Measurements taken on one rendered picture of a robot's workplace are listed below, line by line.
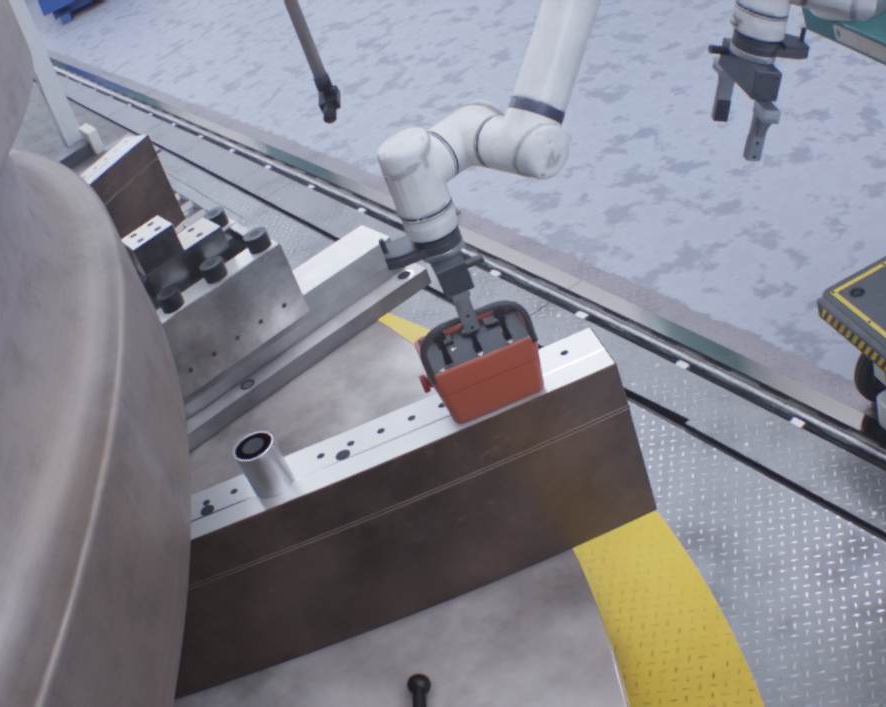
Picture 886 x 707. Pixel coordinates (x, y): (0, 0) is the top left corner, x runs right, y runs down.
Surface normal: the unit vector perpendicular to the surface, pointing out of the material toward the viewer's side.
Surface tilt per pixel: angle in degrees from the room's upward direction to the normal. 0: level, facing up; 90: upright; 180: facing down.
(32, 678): 4
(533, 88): 50
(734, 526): 0
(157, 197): 90
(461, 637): 0
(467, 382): 97
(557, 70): 71
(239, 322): 90
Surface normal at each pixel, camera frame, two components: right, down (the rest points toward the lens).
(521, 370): 0.26, 0.57
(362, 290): 0.58, 0.29
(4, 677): 0.12, -0.81
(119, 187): 0.83, 0.06
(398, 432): -0.31, -0.79
